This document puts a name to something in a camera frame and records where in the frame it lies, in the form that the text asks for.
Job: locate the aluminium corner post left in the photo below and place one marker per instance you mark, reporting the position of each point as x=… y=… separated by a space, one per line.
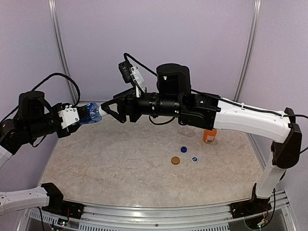
x=60 y=47

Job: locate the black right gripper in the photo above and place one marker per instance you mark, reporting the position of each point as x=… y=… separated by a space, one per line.
x=124 y=99

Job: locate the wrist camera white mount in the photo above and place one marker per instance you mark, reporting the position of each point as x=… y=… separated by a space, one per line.
x=72 y=114
x=131 y=75

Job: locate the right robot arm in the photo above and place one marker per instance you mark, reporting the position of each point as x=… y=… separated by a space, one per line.
x=175 y=98

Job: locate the aluminium corner post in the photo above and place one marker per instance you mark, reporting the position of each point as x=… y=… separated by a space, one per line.
x=249 y=49
x=60 y=47

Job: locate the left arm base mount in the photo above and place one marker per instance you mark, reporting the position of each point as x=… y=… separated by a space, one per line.
x=57 y=204

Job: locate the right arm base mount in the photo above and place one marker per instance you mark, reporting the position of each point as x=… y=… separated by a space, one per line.
x=250 y=207

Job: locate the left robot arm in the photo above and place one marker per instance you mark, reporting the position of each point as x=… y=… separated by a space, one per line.
x=35 y=118

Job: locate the white blue short-bottle cap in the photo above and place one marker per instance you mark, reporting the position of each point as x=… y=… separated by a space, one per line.
x=102 y=112

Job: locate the orange juice bottle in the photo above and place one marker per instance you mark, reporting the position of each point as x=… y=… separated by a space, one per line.
x=209 y=136

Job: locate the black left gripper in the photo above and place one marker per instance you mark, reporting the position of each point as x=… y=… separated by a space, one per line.
x=66 y=132

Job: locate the dark blue bottle cap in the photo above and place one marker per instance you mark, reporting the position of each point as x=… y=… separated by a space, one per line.
x=183 y=149

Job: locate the aluminium front rail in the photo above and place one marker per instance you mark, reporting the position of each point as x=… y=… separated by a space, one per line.
x=215 y=217

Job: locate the gold juice bottle cap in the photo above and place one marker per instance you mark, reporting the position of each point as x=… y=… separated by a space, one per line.
x=175 y=160

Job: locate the blue white bottle cap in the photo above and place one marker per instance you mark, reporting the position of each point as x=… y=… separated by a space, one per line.
x=195 y=159

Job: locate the aluminium corner post right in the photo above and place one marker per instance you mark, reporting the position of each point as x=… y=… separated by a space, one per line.
x=249 y=49

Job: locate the short bottle blue label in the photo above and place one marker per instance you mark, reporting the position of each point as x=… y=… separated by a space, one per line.
x=92 y=115

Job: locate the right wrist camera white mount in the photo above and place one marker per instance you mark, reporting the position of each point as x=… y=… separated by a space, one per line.
x=131 y=75

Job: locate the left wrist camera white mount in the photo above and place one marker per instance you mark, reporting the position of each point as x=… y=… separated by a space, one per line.
x=72 y=114

